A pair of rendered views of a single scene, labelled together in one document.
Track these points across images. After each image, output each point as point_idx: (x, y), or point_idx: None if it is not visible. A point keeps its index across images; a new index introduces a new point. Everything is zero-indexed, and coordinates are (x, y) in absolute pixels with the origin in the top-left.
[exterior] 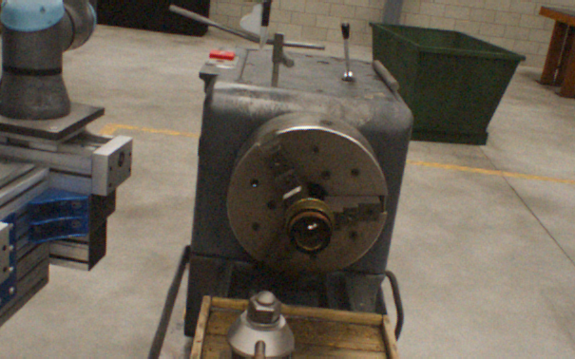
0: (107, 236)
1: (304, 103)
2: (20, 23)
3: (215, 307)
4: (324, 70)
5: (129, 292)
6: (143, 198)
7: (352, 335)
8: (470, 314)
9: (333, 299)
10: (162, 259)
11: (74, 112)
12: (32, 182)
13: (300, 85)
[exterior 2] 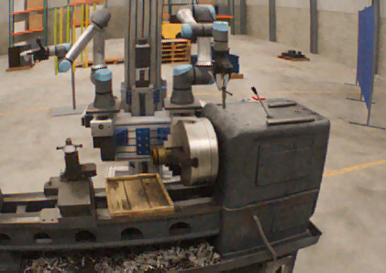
0: (341, 194)
1: (216, 116)
2: (172, 72)
3: (156, 177)
4: (279, 113)
5: (314, 215)
6: (375, 187)
7: (159, 203)
8: None
9: (198, 203)
10: (345, 212)
11: (188, 104)
12: (160, 122)
13: (237, 111)
